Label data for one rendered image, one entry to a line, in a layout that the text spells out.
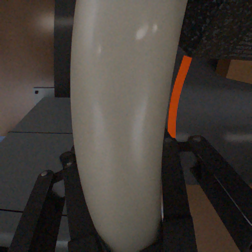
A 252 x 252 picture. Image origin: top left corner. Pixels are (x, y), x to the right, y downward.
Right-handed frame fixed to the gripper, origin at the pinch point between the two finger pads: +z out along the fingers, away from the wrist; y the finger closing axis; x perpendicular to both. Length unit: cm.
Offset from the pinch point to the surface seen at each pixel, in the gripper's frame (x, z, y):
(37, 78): -3, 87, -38
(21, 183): -17.5, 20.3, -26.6
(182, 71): -16, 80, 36
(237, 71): -18, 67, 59
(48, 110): -16, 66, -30
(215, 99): -35, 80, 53
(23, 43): 16, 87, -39
